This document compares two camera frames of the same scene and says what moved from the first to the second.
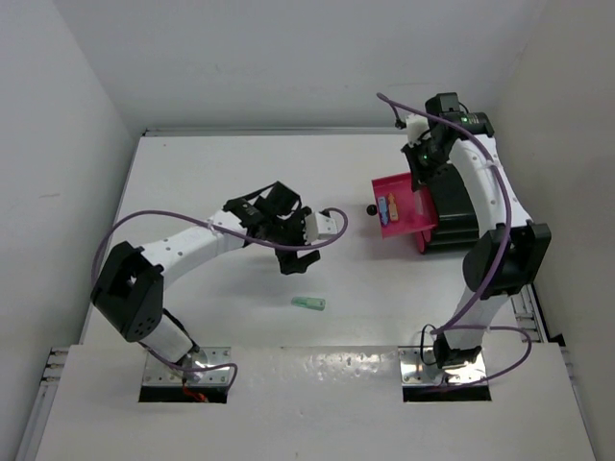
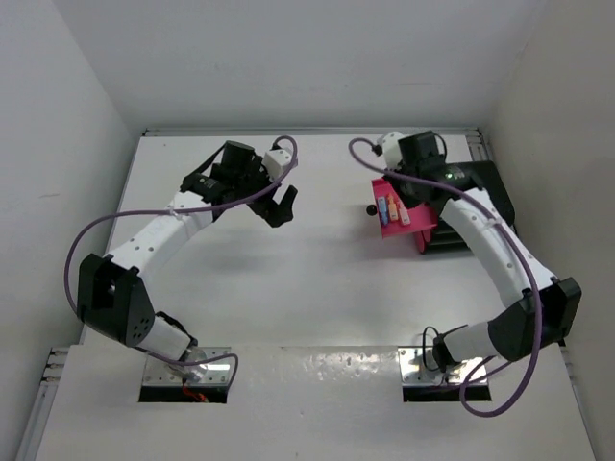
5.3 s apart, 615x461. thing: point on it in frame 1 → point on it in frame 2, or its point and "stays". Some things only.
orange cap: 392,208 stays
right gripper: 421,176 → 408,200
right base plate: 418,366 stays
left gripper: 288,261 → 275,213
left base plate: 207,365 stays
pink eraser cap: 419,206 → 405,216
